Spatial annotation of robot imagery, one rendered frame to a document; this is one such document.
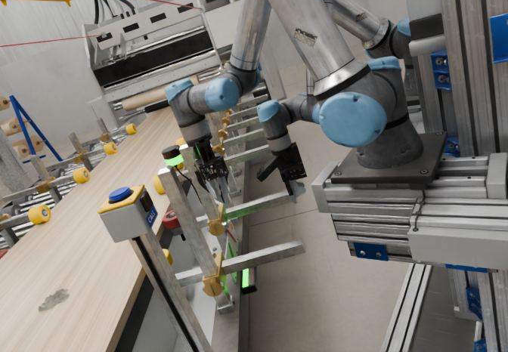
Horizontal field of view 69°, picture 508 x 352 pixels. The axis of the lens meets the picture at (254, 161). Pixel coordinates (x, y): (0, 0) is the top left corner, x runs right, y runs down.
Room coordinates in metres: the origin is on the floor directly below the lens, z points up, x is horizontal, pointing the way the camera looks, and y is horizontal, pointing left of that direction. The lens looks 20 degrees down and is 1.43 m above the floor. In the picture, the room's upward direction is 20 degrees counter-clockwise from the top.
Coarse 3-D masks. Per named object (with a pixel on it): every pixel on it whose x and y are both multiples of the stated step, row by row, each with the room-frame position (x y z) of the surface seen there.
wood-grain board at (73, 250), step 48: (144, 144) 2.47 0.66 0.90; (96, 192) 1.79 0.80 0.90; (48, 240) 1.37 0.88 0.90; (96, 240) 1.22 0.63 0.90; (0, 288) 1.11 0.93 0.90; (48, 288) 1.00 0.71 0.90; (96, 288) 0.90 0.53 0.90; (0, 336) 0.84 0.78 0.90; (48, 336) 0.76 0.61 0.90; (96, 336) 0.70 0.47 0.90
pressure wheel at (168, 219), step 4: (168, 212) 1.22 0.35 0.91; (172, 212) 1.20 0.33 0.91; (164, 216) 1.20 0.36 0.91; (168, 216) 1.20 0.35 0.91; (172, 216) 1.19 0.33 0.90; (164, 220) 1.17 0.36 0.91; (168, 220) 1.16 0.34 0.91; (172, 220) 1.16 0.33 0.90; (176, 220) 1.16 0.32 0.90; (164, 224) 1.18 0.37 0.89; (168, 224) 1.16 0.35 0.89; (172, 224) 1.15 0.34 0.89; (176, 224) 1.16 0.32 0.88; (168, 228) 1.16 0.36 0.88; (172, 228) 1.16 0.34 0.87
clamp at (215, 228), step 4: (220, 204) 1.22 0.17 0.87; (220, 208) 1.18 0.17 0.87; (220, 212) 1.16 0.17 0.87; (220, 216) 1.13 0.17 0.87; (224, 216) 1.16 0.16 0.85; (208, 220) 1.13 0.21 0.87; (212, 220) 1.12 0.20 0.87; (216, 220) 1.11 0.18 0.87; (220, 220) 1.11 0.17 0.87; (224, 220) 1.14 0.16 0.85; (208, 224) 1.12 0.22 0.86; (212, 224) 1.09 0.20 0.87; (216, 224) 1.09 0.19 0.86; (220, 224) 1.09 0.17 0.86; (208, 228) 1.11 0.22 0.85; (212, 228) 1.09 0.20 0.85; (216, 228) 1.09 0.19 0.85; (220, 228) 1.09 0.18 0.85; (212, 232) 1.10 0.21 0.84; (216, 232) 1.09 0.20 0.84; (220, 232) 1.09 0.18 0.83
